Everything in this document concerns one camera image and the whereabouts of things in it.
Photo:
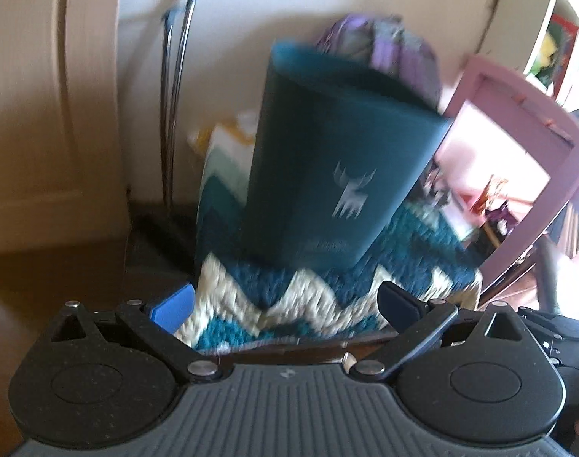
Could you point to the pink frame furniture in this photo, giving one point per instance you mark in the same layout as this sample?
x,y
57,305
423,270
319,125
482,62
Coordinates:
x,y
510,140

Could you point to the teal trash bin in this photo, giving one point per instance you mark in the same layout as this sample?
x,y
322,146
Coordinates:
x,y
338,147

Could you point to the teal white zigzag knitted blanket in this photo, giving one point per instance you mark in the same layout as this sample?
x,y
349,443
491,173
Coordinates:
x,y
242,304

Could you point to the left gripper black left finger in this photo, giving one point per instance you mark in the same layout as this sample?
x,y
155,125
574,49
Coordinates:
x,y
155,324

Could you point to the cream door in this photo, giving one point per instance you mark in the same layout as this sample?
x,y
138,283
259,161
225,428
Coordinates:
x,y
61,176

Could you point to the chrome stand with black base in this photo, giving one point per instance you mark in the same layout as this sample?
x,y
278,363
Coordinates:
x,y
158,224

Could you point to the purple grey trash in bin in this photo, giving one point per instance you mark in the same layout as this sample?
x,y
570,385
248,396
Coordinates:
x,y
387,46

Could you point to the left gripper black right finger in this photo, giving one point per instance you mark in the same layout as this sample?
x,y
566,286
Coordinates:
x,y
420,325

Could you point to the white bookshelf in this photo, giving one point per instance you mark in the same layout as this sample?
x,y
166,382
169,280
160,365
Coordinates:
x,y
554,67

